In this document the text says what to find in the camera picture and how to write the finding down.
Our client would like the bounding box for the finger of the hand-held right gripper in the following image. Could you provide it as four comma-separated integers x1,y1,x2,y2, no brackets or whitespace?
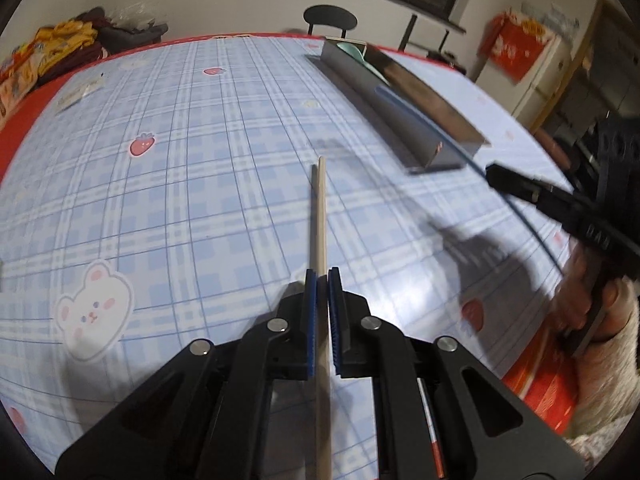
485,161,577,222

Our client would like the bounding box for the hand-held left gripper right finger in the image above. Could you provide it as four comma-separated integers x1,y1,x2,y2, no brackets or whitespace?
327,266,586,480

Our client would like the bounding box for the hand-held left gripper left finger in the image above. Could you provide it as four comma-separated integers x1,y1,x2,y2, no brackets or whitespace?
55,268,319,480

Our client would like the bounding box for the beige chopstick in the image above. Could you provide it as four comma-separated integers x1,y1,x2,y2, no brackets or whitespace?
310,156,334,480

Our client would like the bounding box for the blue chopstick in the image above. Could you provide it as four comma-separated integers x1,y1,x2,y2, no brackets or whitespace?
377,85,569,274

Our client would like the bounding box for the perforated metal utensil tray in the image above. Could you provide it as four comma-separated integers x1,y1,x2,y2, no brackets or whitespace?
306,37,493,175

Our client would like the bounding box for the green spoon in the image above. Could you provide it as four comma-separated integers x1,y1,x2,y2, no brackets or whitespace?
337,41,387,82

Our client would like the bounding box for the person's right hand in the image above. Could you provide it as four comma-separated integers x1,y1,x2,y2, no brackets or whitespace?
552,246,640,344

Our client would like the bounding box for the cream refrigerator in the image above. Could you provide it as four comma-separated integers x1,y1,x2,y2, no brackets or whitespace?
510,35,576,121

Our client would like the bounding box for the red printed cloth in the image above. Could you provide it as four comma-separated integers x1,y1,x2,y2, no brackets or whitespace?
482,7,561,83

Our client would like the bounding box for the red tablecloth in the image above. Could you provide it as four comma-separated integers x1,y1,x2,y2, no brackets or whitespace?
0,30,583,433

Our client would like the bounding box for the blue plaid tablecloth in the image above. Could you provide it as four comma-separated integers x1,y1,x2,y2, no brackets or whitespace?
0,35,576,480

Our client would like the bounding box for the black metal rack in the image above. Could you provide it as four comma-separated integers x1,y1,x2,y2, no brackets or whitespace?
399,13,452,54

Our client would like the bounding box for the black round-back chair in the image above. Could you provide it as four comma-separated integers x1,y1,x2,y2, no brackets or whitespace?
303,5,359,41

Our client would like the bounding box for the small white packet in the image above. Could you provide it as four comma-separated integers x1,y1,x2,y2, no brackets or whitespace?
55,77,104,112

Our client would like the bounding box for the pile of clothes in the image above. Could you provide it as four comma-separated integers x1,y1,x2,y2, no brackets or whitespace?
30,7,131,86

